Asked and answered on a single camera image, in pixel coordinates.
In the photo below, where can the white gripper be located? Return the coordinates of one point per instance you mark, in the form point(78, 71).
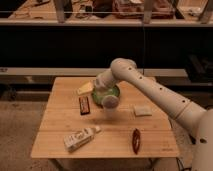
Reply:
point(103, 82)

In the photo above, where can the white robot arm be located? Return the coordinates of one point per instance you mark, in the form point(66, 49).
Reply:
point(197, 121)

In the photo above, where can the green ceramic bowl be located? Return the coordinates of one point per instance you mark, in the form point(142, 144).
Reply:
point(97, 96)

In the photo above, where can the translucent plastic cup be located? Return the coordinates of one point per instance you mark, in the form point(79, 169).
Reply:
point(109, 104)

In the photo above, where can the brown chocolate bar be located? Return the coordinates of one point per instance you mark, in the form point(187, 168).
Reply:
point(84, 105)

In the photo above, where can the wooden table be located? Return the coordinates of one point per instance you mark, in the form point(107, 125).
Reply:
point(62, 117)

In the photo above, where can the white milk carton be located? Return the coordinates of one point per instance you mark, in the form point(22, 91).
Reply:
point(76, 140)

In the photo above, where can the wooden background shelf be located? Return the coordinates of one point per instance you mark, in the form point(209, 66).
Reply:
point(107, 13)

